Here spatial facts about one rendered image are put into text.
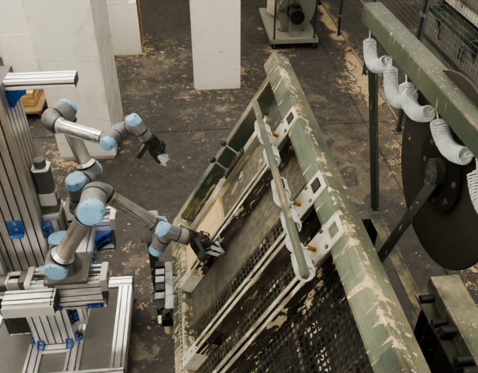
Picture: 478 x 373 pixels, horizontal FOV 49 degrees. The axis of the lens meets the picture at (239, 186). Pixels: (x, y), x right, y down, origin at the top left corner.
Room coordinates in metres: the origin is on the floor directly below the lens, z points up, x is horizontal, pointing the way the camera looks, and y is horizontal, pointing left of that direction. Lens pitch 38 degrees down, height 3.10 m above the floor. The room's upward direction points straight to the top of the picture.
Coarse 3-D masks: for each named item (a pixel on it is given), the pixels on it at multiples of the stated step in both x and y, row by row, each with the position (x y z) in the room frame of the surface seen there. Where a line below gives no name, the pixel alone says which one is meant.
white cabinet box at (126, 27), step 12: (108, 0) 7.51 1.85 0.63; (120, 0) 7.52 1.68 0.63; (132, 0) 7.25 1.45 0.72; (108, 12) 7.08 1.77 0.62; (120, 12) 7.10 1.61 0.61; (132, 12) 7.11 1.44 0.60; (120, 24) 7.10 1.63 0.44; (132, 24) 7.11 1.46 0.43; (120, 36) 7.09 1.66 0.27; (132, 36) 7.11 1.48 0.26; (120, 48) 7.09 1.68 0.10; (132, 48) 7.11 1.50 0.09
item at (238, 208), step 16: (288, 112) 2.06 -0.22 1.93; (256, 128) 1.97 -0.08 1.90; (288, 128) 1.97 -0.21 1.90; (272, 144) 1.99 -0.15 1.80; (288, 144) 1.98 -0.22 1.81; (288, 160) 1.98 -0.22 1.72; (256, 176) 2.00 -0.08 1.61; (272, 176) 1.97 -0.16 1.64; (256, 192) 1.96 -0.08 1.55; (240, 208) 1.95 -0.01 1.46; (224, 224) 1.96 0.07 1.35; (240, 224) 1.95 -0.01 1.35; (224, 240) 1.94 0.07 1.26; (208, 256) 1.93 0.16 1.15; (192, 272) 1.92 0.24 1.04; (192, 288) 1.92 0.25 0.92
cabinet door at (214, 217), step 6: (216, 204) 2.28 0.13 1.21; (222, 204) 2.25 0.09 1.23; (210, 210) 2.29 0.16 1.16; (216, 210) 2.23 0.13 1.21; (222, 210) 2.20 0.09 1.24; (210, 216) 2.25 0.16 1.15; (216, 216) 2.19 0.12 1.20; (222, 216) 2.15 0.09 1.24; (204, 222) 2.27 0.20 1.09; (210, 222) 2.21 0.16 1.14; (216, 222) 2.15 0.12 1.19; (198, 228) 2.28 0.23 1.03; (204, 228) 2.23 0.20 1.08; (210, 228) 2.17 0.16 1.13; (216, 228) 2.11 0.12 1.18; (210, 234) 2.13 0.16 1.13; (186, 246) 2.26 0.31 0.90; (186, 252) 2.22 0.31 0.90; (192, 252) 2.16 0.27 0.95; (186, 258) 2.17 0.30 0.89; (192, 258) 2.12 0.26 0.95
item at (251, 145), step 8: (256, 136) 2.34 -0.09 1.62; (248, 144) 2.35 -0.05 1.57; (256, 144) 2.34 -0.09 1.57; (248, 152) 2.34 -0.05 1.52; (240, 160) 2.33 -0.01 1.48; (240, 168) 2.33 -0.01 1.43; (232, 176) 2.33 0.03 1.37; (224, 184) 2.32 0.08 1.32; (216, 192) 2.32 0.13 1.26; (224, 192) 2.32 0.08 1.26; (208, 200) 2.35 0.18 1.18; (216, 200) 2.31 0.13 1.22; (208, 208) 2.31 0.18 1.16; (200, 216) 2.31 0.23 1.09; (192, 224) 2.33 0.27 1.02
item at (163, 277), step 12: (156, 264) 2.25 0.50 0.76; (168, 264) 2.27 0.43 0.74; (156, 276) 2.17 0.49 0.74; (168, 276) 2.18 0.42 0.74; (156, 288) 2.06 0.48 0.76; (168, 288) 2.08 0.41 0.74; (156, 300) 1.99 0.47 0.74; (168, 300) 1.99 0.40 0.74; (168, 312) 1.86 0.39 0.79; (168, 324) 1.85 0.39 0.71
